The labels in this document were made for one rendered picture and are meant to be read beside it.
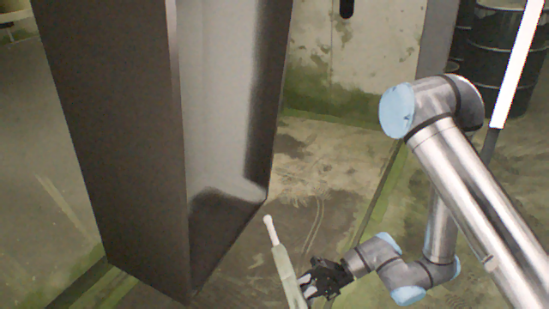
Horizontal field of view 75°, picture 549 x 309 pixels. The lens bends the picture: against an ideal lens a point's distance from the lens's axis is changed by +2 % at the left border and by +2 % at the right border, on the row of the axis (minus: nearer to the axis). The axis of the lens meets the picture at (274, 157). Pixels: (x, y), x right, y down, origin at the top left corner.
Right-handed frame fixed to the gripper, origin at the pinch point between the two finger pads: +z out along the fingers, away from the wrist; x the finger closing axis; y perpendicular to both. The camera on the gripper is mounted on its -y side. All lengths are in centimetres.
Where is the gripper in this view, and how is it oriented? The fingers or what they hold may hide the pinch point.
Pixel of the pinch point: (292, 294)
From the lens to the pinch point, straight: 123.4
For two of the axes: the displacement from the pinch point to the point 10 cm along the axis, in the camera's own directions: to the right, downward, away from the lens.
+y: 4.4, 7.2, 5.3
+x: -2.6, -4.7, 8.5
